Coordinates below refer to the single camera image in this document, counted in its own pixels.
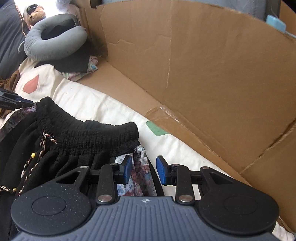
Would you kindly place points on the dark grey pillow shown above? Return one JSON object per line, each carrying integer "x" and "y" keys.
{"x": 9, "y": 41}

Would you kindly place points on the cream bear-print bed sheet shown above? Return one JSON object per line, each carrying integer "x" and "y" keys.
{"x": 87, "y": 97}

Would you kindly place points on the brown garment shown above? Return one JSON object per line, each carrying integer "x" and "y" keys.
{"x": 12, "y": 80}

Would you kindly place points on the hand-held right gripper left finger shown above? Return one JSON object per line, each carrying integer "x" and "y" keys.
{"x": 127, "y": 169}

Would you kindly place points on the black cloth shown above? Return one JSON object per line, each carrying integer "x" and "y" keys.
{"x": 71, "y": 62}

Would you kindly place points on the folded cardboard sheet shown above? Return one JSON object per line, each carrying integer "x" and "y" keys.
{"x": 208, "y": 69}

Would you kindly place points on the brown teddy bear toy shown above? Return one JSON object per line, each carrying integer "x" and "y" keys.
{"x": 37, "y": 15}

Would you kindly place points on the black smocked-waist garment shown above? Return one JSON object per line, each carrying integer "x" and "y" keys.
{"x": 92, "y": 134}

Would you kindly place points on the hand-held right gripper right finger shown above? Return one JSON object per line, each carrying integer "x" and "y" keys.
{"x": 160, "y": 170}

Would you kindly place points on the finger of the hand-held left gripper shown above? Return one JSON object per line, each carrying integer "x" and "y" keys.
{"x": 20, "y": 103}
{"x": 8, "y": 94}

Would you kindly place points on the pastel printed cloth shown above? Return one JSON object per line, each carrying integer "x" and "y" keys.
{"x": 92, "y": 67}

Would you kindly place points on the grey neck pillow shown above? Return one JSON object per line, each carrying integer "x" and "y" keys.
{"x": 34, "y": 41}

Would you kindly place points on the detergent bottle with blue cap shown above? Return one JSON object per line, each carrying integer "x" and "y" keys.
{"x": 276, "y": 22}

